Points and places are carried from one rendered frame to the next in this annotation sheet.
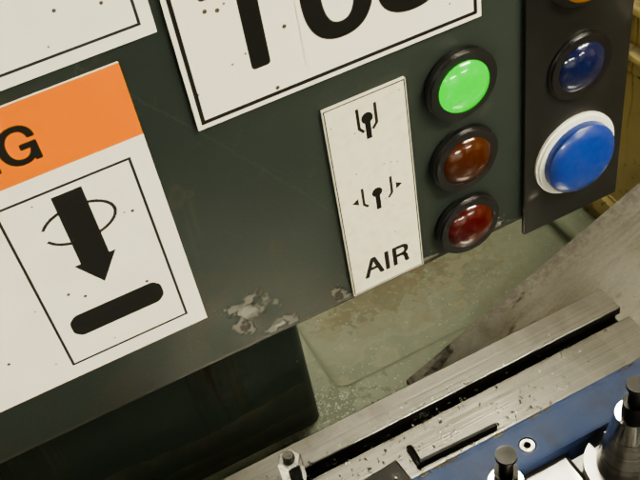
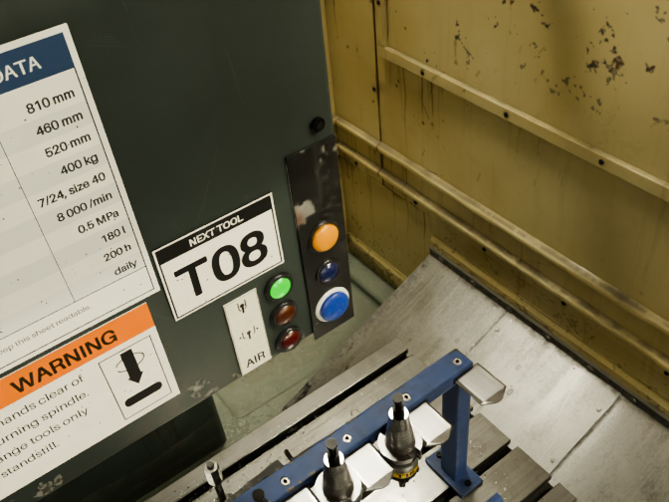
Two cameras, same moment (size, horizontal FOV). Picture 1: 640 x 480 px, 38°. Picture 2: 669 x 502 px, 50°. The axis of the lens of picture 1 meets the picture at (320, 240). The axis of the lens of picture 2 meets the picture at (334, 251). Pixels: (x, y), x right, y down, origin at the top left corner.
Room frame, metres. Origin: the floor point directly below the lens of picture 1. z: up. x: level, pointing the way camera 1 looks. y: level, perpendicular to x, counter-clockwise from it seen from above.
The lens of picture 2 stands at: (-0.17, 0.00, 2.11)
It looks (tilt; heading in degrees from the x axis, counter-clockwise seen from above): 41 degrees down; 346
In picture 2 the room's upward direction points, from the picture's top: 7 degrees counter-clockwise
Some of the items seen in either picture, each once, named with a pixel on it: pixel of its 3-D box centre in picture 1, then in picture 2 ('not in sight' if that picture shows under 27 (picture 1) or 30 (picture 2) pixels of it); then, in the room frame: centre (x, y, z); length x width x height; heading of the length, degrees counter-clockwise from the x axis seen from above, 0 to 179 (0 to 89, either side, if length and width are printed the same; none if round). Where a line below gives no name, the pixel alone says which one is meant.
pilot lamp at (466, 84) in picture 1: (462, 85); (280, 287); (0.25, -0.06, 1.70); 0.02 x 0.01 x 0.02; 108
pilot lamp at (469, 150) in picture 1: (466, 159); (285, 314); (0.25, -0.06, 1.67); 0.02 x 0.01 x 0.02; 108
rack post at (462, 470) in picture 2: not in sight; (455, 425); (0.48, -0.34, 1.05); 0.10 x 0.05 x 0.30; 18
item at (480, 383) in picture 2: not in sight; (483, 385); (0.43, -0.36, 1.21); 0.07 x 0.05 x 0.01; 18
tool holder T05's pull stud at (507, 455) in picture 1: (506, 468); (333, 451); (0.34, -0.09, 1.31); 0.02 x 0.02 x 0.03
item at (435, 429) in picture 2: not in sight; (428, 425); (0.40, -0.25, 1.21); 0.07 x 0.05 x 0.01; 18
